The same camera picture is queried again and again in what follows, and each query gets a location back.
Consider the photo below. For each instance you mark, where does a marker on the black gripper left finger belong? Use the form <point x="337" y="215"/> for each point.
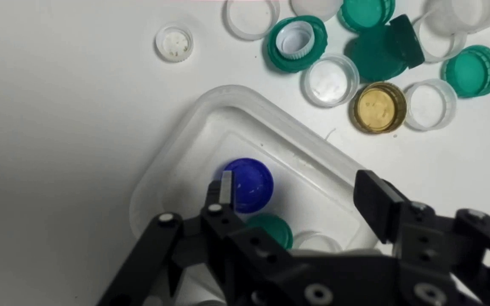
<point x="226" y="188"/>

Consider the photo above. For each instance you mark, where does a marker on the small white bottle cap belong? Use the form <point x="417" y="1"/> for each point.
<point x="172" y="43"/>

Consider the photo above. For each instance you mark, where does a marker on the green cap with white inside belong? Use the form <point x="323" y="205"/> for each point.
<point x="276" y="53"/>

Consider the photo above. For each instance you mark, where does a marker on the clear plastic bottle cap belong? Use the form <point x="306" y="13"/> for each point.
<point x="315" y="6"/>
<point x="443" y="43"/>
<point x="460" y="14"/>
<point x="429" y="104"/>
<point x="330" y="81"/>
<point x="250" y="18"/>

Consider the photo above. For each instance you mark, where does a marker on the blue bottle cap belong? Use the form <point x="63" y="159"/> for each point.
<point x="254" y="184"/>

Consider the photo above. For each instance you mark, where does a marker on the gold bottle cap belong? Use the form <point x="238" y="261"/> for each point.
<point x="376" y="108"/>

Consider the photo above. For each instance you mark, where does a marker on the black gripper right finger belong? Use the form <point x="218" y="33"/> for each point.
<point x="378" y="198"/>

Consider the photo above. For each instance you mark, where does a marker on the dark green bottle cap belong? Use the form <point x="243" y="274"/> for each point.
<point x="373" y="57"/>
<point x="407" y="40"/>

